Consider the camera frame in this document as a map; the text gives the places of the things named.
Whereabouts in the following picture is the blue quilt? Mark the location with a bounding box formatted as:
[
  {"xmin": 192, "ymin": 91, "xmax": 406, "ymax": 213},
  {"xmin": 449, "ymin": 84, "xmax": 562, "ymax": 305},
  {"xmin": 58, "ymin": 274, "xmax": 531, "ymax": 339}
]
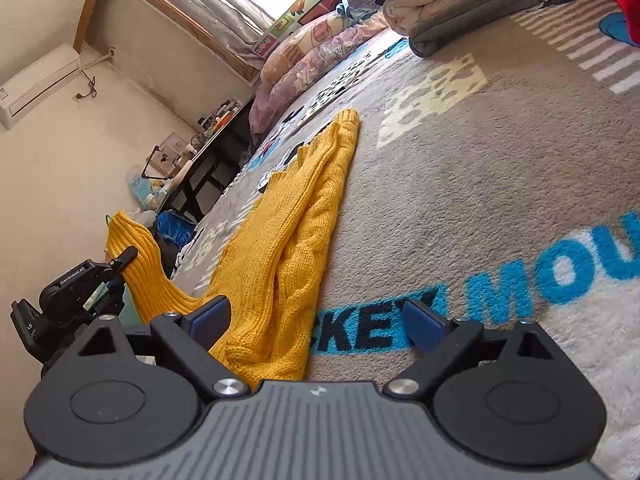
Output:
[{"xmin": 336, "ymin": 1, "xmax": 363, "ymax": 27}]

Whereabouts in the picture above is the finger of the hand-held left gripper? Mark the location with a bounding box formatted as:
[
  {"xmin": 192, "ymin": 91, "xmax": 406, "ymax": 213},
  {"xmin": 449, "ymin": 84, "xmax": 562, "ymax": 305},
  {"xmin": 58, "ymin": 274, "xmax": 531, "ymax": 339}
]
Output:
[{"xmin": 102, "ymin": 246, "xmax": 139, "ymax": 274}]

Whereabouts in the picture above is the yellow knit sweater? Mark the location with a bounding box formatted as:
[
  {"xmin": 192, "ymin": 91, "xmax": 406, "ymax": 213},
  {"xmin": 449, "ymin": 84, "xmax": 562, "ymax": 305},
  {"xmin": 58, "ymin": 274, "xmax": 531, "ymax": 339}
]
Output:
[{"xmin": 105, "ymin": 108, "xmax": 361, "ymax": 386}]

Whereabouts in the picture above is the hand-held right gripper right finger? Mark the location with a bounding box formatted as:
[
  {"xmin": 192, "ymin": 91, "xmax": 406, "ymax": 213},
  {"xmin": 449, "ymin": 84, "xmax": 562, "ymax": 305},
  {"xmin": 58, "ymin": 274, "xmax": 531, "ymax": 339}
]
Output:
[{"xmin": 382, "ymin": 299, "xmax": 558, "ymax": 401}]

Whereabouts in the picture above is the white air conditioner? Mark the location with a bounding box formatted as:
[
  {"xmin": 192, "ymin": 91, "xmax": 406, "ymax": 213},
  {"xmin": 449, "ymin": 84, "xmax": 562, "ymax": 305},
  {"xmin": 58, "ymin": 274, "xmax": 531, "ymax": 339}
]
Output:
[{"xmin": 0, "ymin": 42, "xmax": 84, "ymax": 131}]

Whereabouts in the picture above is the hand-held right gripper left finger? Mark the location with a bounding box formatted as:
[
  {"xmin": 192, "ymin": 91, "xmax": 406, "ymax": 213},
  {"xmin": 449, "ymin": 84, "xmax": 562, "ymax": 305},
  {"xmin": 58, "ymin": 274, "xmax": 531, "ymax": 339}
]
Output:
[{"xmin": 70, "ymin": 296, "xmax": 252, "ymax": 398}]

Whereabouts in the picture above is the grey curtain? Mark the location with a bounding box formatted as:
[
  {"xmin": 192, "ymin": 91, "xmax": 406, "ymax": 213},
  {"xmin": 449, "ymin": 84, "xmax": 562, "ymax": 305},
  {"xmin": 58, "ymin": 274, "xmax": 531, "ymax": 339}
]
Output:
[{"xmin": 114, "ymin": 0, "xmax": 282, "ymax": 70}]

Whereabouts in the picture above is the pink floral pillow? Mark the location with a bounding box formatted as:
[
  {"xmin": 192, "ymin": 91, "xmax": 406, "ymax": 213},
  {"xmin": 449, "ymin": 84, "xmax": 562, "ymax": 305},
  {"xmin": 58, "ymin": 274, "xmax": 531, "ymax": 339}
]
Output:
[{"xmin": 247, "ymin": 10, "xmax": 392, "ymax": 137}]

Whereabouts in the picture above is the thick grey folded blanket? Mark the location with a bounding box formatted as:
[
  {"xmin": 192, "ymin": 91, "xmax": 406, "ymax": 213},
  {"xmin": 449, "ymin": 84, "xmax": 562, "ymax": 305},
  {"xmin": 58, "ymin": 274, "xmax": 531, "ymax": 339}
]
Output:
[{"xmin": 409, "ymin": 0, "xmax": 553, "ymax": 58}]

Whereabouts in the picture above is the colourful alphabet foam mat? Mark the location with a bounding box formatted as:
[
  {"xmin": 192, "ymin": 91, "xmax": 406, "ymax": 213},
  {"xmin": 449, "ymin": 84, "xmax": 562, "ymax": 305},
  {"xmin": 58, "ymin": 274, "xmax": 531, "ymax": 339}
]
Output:
[{"xmin": 252, "ymin": 0, "xmax": 348, "ymax": 56}]

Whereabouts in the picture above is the black table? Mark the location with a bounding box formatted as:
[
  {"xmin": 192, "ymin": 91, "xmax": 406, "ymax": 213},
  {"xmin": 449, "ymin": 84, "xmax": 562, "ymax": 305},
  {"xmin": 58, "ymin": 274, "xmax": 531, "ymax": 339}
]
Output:
[{"xmin": 144, "ymin": 97, "xmax": 257, "ymax": 222}]

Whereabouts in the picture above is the blue plastic bag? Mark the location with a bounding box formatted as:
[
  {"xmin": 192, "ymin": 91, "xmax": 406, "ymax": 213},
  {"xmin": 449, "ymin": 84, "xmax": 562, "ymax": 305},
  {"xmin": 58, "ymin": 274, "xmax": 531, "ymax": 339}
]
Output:
[{"xmin": 156, "ymin": 211, "xmax": 197, "ymax": 250}]

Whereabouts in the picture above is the grey cartoon printed blanket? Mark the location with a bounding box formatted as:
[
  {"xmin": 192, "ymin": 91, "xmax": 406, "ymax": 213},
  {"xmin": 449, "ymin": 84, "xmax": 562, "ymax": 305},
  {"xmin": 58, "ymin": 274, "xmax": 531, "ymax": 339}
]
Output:
[{"xmin": 170, "ymin": 0, "xmax": 640, "ymax": 480}]

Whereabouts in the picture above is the orange patterned pillow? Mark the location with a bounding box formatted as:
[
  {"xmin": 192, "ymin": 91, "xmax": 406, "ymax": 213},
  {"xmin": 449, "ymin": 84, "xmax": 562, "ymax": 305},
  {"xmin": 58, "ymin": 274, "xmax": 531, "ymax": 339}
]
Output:
[{"xmin": 260, "ymin": 10, "xmax": 352, "ymax": 86}]

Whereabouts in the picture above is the picture frame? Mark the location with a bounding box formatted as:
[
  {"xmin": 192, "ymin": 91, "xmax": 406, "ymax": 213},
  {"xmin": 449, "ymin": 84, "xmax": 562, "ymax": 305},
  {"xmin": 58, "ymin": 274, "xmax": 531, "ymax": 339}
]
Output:
[{"xmin": 154, "ymin": 132, "xmax": 197, "ymax": 172}]

